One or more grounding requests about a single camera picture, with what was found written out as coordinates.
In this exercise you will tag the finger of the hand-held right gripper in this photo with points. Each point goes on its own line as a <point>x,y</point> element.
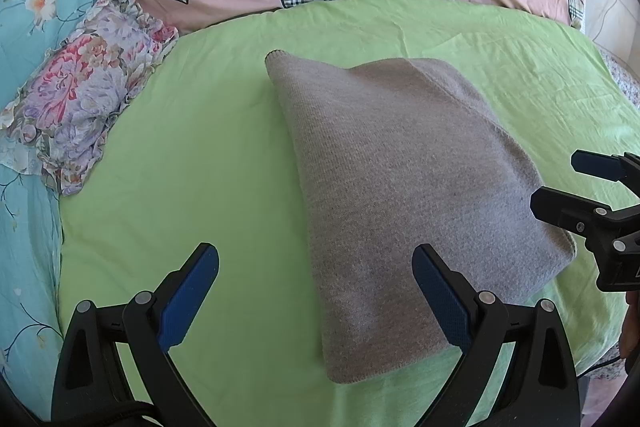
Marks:
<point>560,207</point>
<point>597,164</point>

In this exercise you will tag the light blue floral sheet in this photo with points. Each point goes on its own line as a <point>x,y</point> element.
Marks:
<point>30,257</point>

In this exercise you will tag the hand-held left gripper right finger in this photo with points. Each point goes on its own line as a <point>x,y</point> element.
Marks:
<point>442,297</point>

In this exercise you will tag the green bed sheet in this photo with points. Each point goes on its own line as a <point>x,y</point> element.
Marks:
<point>200,132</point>

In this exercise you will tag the beige knit sweater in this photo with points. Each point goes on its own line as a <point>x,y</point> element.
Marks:
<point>390,182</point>

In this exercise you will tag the patterned mattress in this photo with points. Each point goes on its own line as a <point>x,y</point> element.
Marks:
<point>622,77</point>

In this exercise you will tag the floral ruffled pillow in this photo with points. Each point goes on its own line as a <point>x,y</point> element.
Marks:
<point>85,92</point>

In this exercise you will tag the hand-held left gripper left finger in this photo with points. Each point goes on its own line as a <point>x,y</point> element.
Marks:
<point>190,292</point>

